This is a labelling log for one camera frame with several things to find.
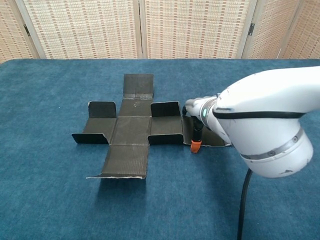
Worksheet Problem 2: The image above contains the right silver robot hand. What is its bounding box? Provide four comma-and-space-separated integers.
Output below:
183, 96, 218, 154

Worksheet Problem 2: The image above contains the black cardboard box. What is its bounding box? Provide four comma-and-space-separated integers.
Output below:
71, 73, 232, 180

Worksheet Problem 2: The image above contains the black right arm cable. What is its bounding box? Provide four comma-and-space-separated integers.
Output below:
236, 168, 254, 240

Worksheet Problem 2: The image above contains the blue felt table mat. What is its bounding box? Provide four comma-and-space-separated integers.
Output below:
0, 58, 320, 240

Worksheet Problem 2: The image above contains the woven bamboo folding screen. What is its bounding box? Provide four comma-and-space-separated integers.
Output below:
0, 0, 320, 64

